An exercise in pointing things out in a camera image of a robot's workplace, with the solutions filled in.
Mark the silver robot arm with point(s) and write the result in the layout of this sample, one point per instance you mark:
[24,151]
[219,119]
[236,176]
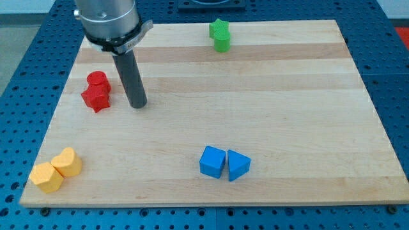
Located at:
[113,26]

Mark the blue cube block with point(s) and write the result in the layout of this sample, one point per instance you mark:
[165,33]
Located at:
[212,161]

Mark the blue triangle block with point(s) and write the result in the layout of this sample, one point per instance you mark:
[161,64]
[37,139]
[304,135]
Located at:
[238,164]

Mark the green cylinder block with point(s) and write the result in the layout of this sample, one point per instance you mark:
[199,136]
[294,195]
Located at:
[221,41]

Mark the wooden board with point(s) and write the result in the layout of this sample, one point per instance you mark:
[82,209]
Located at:
[287,95]

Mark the green star block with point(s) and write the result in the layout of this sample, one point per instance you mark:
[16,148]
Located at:
[217,25]

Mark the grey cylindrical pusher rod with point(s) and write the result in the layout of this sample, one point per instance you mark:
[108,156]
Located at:
[130,77]

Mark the red cylinder block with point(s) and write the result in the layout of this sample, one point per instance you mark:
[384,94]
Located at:
[99,78]

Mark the red star block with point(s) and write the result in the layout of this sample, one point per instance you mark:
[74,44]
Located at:
[96,97]

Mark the yellow heart block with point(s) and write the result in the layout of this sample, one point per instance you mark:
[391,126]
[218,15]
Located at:
[67,163]

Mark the yellow hexagon block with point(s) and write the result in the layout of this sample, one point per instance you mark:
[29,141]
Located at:
[46,177]

